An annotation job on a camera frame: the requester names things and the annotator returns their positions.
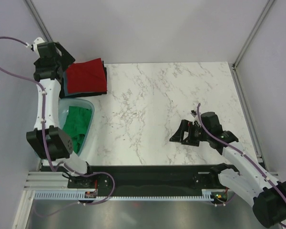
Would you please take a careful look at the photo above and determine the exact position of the folded grey-blue t shirt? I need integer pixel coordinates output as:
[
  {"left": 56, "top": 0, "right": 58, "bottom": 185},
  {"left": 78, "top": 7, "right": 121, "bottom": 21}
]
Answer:
[{"left": 61, "top": 72, "right": 68, "bottom": 97}]

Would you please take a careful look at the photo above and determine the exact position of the right aluminium frame post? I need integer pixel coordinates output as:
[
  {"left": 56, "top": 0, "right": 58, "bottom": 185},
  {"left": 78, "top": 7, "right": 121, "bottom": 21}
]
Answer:
[{"left": 232, "top": 0, "right": 276, "bottom": 69}]

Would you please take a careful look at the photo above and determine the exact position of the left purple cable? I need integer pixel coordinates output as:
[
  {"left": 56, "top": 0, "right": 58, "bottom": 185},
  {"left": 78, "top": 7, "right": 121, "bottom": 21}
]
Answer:
[{"left": 0, "top": 36, "right": 116, "bottom": 187}]

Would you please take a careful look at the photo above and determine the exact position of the green t shirt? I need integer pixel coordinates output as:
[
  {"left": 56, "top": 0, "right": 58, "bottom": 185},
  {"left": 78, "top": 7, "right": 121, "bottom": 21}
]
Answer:
[{"left": 63, "top": 106, "right": 92, "bottom": 154}]

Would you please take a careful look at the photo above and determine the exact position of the aluminium frame post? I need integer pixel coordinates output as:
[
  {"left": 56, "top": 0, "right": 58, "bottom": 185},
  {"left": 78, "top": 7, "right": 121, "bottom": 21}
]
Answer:
[
  {"left": 232, "top": 0, "right": 276, "bottom": 69},
  {"left": 23, "top": 0, "right": 53, "bottom": 42}
]

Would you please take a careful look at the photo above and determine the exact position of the white slotted cable duct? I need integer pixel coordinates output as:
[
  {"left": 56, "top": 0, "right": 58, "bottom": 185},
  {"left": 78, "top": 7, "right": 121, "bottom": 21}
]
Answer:
[{"left": 34, "top": 190, "right": 214, "bottom": 201}]

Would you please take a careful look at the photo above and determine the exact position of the left aluminium frame post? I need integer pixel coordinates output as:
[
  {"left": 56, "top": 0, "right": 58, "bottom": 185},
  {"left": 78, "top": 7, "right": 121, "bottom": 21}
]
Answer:
[{"left": 23, "top": 0, "right": 53, "bottom": 42}]

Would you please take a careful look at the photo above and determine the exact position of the clear teal plastic bin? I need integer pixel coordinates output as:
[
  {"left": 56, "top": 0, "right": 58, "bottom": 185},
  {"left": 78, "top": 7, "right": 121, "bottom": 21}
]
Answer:
[{"left": 58, "top": 98, "right": 94, "bottom": 155}]

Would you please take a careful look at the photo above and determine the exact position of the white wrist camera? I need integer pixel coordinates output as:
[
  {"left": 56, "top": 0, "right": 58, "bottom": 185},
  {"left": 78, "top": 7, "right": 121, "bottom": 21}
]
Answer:
[
  {"left": 25, "top": 37, "right": 45, "bottom": 52},
  {"left": 191, "top": 110, "right": 201, "bottom": 119}
]

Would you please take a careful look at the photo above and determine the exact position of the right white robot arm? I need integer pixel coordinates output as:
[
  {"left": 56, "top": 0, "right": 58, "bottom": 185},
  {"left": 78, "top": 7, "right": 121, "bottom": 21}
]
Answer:
[{"left": 169, "top": 111, "right": 286, "bottom": 228}]

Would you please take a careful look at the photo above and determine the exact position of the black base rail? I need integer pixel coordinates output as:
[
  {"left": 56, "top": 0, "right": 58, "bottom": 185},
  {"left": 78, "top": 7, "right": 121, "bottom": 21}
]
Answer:
[{"left": 38, "top": 162, "right": 239, "bottom": 198}]

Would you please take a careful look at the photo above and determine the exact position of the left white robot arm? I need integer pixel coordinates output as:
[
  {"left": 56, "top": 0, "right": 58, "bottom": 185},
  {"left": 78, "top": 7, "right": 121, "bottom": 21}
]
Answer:
[{"left": 26, "top": 38, "right": 95, "bottom": 187}]

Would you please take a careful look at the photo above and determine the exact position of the purple cable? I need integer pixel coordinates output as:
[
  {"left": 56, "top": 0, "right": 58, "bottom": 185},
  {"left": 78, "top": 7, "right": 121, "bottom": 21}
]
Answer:
[
  {"left": 0, "top": 36, "right": 116, "bottom": 187},
  {"left": 196, "top": 103, "right": 286, "bottom": 229}
]

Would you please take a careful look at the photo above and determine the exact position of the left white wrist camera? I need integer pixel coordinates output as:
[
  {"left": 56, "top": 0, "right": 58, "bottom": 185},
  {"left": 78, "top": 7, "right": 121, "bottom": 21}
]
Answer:
[{"left": 25, "top": 37, "right": 45, "bottom": 52}]

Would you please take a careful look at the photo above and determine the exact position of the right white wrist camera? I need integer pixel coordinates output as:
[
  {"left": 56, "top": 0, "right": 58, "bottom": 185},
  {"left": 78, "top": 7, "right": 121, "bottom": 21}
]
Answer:
[{"left": 191, "top": 110, "right": 201, "bottom": 119}]

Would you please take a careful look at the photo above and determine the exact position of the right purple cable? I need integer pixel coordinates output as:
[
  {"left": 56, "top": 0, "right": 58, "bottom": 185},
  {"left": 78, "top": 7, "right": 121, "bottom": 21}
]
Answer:
[{"left": 196, "top": 103, "right": 286, "bottom": 229}]

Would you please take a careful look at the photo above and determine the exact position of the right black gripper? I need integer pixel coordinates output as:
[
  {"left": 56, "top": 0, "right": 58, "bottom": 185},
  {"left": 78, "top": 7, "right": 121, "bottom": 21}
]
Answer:
[{"left": 169, "top": 119, "right": 210, "bottom": 147}]

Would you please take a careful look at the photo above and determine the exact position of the red t shirt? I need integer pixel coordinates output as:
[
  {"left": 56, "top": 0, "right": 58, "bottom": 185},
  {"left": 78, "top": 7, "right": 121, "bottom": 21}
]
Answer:
[{"left": 66, "top": 58, "right": 107, "bottom": 94}]

